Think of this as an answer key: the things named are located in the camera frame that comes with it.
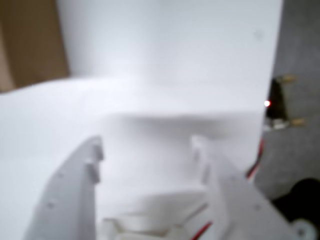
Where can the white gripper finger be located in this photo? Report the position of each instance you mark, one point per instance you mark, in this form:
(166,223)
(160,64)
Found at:
(245,212)
(67,200)

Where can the black round object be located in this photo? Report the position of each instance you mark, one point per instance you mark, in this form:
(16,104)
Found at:
(305,195)

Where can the black controller board brass standoffs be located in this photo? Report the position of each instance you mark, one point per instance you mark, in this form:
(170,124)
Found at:
(276,100)

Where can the brown wooden board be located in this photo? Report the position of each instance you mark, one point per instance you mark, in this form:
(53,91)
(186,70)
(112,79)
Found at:
(30,45)

